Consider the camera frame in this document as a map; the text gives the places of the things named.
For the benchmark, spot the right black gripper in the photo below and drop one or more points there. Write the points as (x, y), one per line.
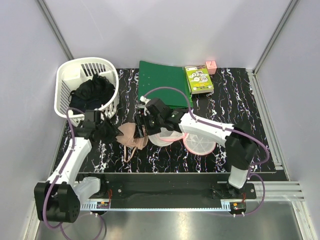
(141, 120)

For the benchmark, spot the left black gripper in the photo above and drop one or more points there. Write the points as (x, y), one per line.
(111, 127)

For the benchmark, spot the beige pink bra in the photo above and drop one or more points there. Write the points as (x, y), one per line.
(129, 142)

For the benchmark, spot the white mesh laundry bag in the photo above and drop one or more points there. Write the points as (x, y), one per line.
(198, 145)

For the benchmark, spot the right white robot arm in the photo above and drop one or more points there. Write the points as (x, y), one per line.
(240, 148)

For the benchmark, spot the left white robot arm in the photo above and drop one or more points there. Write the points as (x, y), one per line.
(59, 198)

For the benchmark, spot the white plastic laundry basket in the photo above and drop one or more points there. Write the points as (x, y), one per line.
(71, 74)

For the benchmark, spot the black clothes in basket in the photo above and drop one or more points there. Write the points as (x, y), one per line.
(91, 94)

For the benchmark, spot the green folder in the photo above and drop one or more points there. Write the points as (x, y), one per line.
(152, 76)

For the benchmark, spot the green book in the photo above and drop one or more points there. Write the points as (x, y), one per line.
(198, 79)

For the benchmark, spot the pink small box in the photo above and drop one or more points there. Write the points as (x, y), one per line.
(211, 67)

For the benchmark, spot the black marbled table mat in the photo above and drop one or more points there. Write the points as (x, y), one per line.
(232, 101)

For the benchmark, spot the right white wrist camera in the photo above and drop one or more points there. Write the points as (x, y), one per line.
(142, 104)

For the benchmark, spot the black mounting base plate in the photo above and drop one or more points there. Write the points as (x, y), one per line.
(168, 190)

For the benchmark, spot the white cable duct rail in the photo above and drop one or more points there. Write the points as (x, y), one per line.
(95, 206)

